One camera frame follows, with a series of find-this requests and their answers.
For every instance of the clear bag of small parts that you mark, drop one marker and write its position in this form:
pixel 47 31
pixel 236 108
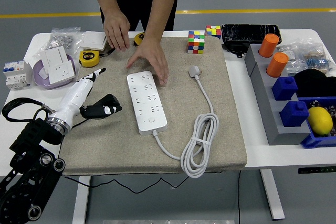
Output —
pixel 292 62

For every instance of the white paper slip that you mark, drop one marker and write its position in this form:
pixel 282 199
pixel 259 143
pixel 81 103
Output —
pixel 42 74

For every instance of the white socket panel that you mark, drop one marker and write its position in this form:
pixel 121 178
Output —
pixel 61 73

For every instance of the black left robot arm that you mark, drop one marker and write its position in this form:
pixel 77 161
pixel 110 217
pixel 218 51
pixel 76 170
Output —
pixel 31 132

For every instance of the yellow lemon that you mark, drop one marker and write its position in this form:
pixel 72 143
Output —
pixel 319 121

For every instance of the black power adapter plug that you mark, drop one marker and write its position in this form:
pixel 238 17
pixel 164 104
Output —
pixel 107 99

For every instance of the grey-brown mat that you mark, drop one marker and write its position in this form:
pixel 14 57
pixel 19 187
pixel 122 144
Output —
pixel 110 142

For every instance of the small colourful puzzle cube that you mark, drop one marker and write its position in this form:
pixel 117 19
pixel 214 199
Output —
pixel 213 31

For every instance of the orange cylinder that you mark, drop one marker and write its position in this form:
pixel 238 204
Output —
pixel 277 64
pixel 268 45

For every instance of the purple bowl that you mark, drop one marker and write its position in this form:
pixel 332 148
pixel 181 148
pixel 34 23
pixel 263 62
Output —
pixel 44 83

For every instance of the white power strip plug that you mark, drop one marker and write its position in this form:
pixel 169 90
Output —
pixel 194 70

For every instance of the clear bag of blue resistors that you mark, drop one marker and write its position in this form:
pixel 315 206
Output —
pixel 319 61

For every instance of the black cloth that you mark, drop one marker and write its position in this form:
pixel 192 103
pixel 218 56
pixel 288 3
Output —
pixel 312 82

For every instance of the white power strip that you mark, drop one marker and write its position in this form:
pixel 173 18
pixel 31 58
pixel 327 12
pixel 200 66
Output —
pixel 147 108

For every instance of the blue block with knob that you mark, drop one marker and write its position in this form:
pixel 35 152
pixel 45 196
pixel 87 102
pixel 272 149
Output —
pixel 294 114
pixel 284 89

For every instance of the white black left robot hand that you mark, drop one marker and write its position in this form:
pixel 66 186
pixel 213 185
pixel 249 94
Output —
pixel 76 93

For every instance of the white circuit breaker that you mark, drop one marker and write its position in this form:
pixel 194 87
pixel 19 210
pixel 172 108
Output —
pixel 15 75

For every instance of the person's left forearm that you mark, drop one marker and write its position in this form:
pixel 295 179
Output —
pixel 162 6

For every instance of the clear bag of metal screws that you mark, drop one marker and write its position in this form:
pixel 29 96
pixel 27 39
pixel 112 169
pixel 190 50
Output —
pixel 61 40

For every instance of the white wall switch plate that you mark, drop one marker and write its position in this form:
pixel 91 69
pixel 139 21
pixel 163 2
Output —
pixel 92 40

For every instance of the black plastic tray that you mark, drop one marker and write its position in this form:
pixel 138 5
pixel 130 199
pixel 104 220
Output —
pixel 249 32

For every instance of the person's left hand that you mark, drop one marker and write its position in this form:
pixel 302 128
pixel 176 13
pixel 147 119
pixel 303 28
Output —
pixel 152 53

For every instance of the black table control panel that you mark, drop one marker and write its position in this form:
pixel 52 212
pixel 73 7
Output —
pixel 316 170

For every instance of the yellow tape measure red label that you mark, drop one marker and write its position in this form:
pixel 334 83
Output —
pixel 138 39

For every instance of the blue plastic bin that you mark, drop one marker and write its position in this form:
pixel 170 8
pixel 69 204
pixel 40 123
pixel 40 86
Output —
pixel 315 141

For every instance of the small black device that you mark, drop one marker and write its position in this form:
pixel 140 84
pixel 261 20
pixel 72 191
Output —
pixel 236 48

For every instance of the large colourful puzzle cube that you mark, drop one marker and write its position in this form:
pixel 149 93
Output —
pixel 196 41

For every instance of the yellow black tape measure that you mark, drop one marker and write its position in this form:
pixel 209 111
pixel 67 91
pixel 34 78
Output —
pixel 89 58

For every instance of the person's right hand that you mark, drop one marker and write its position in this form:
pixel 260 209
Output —
pixel 116 30

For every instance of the grey block holder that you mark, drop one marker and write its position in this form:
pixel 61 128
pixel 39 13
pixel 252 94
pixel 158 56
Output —
pixel 273 119

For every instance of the white switch panel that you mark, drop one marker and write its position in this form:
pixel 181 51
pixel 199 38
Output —
pixel 55 56

